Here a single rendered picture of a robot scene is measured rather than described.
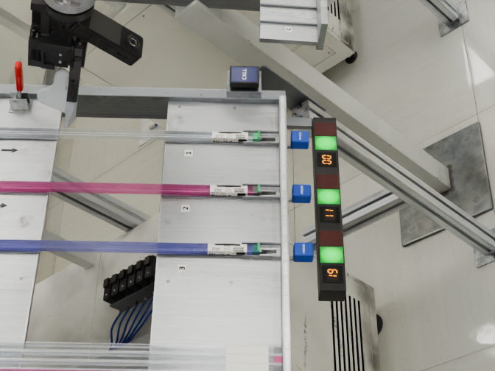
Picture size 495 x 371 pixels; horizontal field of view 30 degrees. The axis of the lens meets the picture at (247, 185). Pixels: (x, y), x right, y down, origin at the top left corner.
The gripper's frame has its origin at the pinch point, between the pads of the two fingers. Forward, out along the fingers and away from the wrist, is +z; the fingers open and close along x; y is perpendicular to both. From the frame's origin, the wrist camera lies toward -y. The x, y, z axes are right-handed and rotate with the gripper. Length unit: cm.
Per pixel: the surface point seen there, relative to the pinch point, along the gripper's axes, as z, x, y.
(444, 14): 45, -82, -89
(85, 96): 10.4, -8.0, -1.1
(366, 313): 65, -2, -68
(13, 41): 192, -186, 38
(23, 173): 12.5, 8.0, 6.9
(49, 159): 11.9, 5.0, 3.2
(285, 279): 2.9, 28.0, -34.1
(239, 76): 1.9, -9.9, -26.3
